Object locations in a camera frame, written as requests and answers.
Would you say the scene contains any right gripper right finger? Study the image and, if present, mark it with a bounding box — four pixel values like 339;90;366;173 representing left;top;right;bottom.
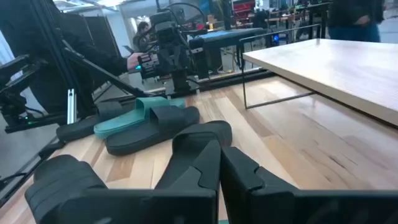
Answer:
220;146;398;224

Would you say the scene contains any red cabinet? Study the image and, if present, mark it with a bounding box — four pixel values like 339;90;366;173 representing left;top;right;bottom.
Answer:
232;0;256;20

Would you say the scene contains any silver aluminium extrusion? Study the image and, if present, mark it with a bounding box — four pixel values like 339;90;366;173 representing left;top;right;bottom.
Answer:
67;88;78;125

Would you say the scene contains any black equipment with green light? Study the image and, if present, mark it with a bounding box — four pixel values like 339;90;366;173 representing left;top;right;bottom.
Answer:
0;54;68;135

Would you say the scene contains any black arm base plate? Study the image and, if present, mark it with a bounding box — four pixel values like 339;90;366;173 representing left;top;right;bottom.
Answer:
164;86;200;98

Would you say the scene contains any black rubber slide sandal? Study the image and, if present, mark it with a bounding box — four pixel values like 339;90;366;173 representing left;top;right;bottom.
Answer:
154;120;233;190
104;106;201;157
24;154;108;224
55;101;131;143

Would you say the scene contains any person's hand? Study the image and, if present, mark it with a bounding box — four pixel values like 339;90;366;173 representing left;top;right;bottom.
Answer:
126;52;145;71

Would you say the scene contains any wooden shelf with black legs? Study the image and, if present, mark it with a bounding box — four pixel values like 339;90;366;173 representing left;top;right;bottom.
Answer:
238;23;398;128

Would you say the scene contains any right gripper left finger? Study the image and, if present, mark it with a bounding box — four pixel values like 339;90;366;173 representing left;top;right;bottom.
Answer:
57;139;221;224

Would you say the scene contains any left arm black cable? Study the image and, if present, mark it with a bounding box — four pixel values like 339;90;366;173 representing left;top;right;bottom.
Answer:
164;2;206;32

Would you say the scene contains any blue-topped table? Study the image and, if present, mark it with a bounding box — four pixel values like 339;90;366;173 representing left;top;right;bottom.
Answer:
188;27;269;78

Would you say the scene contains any person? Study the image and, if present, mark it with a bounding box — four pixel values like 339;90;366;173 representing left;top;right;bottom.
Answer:
328;0;386;44
132;21;151;53
0;0;146;116

